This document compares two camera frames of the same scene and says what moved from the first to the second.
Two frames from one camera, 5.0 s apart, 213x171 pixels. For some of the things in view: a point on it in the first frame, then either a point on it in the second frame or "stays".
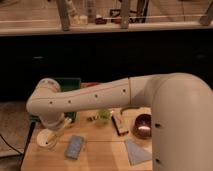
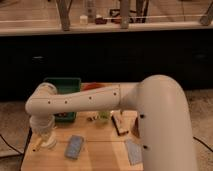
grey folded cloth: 136,153 stays
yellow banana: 56,133 → 34,147
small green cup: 104,114 stays
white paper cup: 41,139 stays
